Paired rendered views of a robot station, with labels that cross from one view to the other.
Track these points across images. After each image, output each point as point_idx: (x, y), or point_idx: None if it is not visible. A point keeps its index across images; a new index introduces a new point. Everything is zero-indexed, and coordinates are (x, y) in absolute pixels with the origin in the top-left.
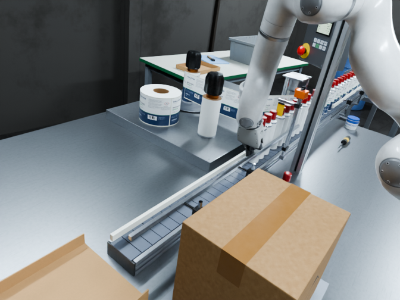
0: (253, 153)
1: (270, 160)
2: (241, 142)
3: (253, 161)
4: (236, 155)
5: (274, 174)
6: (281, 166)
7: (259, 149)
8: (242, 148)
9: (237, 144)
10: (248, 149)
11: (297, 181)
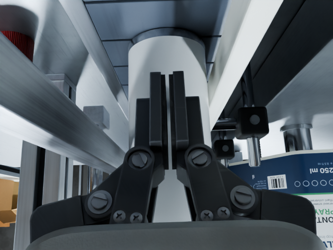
0: (84, 152)
1: (113, 88)
2: (254, 197)
3: (138, 54)
4: (285, 33)
5: (73, 36)
6: (100, 75)
7: (51, 214)
8: (271, 72)
9: (303, 84)
10: (173, 150)
11: None
